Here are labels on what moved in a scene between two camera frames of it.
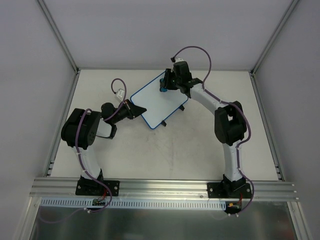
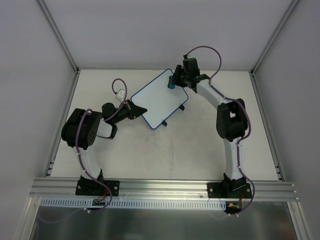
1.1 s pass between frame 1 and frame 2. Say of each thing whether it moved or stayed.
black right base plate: stayed
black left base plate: stayed
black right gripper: moved
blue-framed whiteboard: stayed
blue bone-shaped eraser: moved
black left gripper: stayed
